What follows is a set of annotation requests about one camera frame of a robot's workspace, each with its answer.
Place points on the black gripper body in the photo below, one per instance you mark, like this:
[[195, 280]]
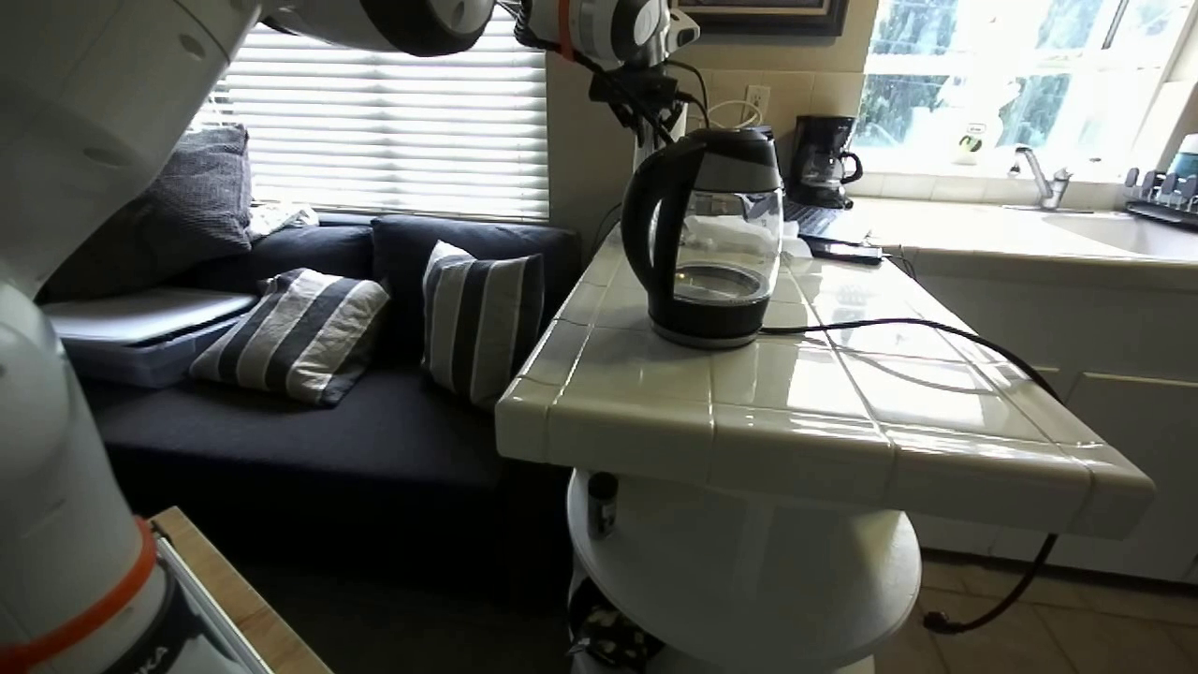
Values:
[[643, 91]]

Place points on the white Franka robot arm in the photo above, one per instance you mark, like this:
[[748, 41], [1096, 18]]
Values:
[[78, 125]]

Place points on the black glass electric kettle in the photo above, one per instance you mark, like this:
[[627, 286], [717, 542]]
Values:
[[706, 320]]

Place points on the white window blinds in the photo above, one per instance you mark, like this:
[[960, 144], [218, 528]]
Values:
[[399, 135]]

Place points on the grey striped pillow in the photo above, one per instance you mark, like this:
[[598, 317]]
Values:
[[295, 340], [474, 320]]

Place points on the kitchen window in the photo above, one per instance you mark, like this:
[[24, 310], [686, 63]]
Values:
[[975, 76]]

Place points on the small dark bottle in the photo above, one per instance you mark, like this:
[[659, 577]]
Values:
[[606, 504]]

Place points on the chrome sink faucet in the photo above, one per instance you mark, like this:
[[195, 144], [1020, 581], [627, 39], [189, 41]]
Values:
[[1046, 190]]

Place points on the dark blue sofa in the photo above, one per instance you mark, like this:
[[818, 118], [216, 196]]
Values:
[[313, 436]]

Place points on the round white shelf unit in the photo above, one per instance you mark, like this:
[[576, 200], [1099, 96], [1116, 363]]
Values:
[[751, 574]]

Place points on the dark blue cushion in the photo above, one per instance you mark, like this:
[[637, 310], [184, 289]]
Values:
[[189, 200]]

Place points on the black dish rack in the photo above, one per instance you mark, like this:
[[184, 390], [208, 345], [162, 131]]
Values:
[[1165, 200]]

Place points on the black items on shelf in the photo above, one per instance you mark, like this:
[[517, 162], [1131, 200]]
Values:
[[613, 638]]

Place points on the blue soap bottle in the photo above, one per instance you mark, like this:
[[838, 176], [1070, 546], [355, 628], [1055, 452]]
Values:
[[1186, 150]]

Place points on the grey closed laptop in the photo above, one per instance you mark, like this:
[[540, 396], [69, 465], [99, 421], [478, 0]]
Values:
[[153, 311]]

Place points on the white kitchen cabinet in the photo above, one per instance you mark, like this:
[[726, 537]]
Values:
[[1125, 423]]

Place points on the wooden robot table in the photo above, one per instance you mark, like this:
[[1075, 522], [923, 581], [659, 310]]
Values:
[[249, 611]]

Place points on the white wall outlet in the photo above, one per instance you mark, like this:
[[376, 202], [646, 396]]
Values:
[[757, 101]]

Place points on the dark framed wall picture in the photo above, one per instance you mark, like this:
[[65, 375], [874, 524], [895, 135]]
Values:
[[762, 20]]

